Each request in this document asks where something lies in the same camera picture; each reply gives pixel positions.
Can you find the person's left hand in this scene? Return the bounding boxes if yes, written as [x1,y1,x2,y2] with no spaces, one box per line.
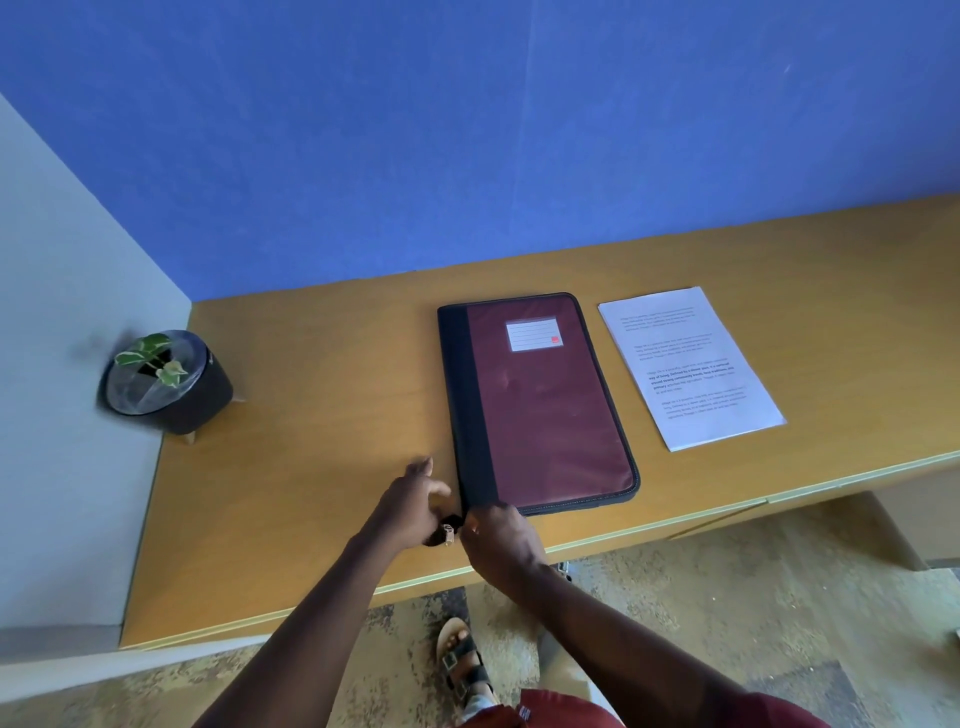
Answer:
[363,456,456,553]

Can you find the person's right hand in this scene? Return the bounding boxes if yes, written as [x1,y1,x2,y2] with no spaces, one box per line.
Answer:
[458,502,552,595]

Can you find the maroon zip document folder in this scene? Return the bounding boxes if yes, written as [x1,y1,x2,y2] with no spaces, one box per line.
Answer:
[437,292,642,519]

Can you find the person's left forearm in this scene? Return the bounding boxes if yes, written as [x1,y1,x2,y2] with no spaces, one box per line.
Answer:
[192,525,415,728]

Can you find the person's right forearm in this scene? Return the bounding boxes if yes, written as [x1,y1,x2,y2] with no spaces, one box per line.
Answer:
[496,561,753,728]

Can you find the black buckled sandal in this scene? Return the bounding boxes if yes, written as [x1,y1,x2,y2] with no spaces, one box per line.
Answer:
[436,616,498,710]

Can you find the beige trouser leg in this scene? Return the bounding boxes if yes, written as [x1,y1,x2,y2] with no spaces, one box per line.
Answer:
[535,628,603,700]

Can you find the black plant pot wooden legs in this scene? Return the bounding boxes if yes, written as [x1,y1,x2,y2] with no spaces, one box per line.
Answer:
[99,330,247,448]

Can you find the printed white paper sheet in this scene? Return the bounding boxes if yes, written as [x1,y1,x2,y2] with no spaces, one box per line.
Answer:
[597,286,788,454]

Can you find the maroon shirt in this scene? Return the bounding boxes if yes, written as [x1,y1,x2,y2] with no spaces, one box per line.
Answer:
[457,688,830,728]

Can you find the small green leafy plant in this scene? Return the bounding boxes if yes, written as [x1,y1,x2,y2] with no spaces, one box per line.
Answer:
[114,333,189,388]

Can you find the wooden desk drawer unit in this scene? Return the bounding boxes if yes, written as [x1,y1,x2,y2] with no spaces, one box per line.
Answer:
[862,468,960,573]

